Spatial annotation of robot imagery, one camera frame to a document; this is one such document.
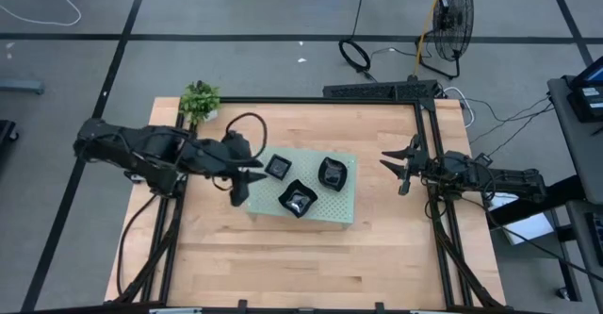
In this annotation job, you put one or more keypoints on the black keyboard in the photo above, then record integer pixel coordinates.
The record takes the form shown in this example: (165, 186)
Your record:
(596, 238)

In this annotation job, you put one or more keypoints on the black square mini plate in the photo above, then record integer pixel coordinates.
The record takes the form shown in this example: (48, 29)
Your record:
(278, 167)

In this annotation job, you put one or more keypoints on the grey furniture foot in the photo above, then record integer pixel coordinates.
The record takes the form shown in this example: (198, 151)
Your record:
(21, 87)

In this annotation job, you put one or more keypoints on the black wavy mini plate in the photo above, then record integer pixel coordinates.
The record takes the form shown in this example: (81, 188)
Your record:
(298, 198)

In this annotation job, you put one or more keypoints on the black perforated bar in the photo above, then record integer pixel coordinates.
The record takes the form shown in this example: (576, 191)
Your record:
(367, 90)

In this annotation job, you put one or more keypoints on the grey desk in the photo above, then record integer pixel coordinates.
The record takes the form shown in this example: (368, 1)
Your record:
(577, 144)
(581, 238)

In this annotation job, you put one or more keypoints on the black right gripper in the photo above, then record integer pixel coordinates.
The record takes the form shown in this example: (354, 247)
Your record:
(435, 168)

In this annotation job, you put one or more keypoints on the green plant white pot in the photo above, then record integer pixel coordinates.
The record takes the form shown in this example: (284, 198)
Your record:
(199, 102)

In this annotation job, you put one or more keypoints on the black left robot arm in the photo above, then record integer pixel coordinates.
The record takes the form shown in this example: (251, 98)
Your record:
(141, 149)

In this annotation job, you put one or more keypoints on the white box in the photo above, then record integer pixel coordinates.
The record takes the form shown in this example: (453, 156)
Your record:
(527, 226)

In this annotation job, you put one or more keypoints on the black aluminium table frame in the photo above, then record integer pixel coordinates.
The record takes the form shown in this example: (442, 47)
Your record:
(306, 100)

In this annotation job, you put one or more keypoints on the green perforated metal shelf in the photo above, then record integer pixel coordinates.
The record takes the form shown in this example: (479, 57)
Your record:
(305, 163)

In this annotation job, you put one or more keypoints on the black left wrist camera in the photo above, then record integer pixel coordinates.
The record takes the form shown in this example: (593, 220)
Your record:
(237, 145)

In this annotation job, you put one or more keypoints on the black laptop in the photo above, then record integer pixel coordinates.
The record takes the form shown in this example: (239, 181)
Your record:
(589, 99)

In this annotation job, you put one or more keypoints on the black floor fan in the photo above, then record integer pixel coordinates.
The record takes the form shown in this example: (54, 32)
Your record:
(453, 19)

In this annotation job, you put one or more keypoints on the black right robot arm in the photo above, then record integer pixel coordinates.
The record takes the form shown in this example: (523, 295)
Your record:
(509, 182)

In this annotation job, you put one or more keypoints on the black teardrop mini plate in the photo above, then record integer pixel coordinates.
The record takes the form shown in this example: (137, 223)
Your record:
(332, 175)

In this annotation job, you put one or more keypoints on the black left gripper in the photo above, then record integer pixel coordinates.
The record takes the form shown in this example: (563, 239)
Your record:
(221, 160)

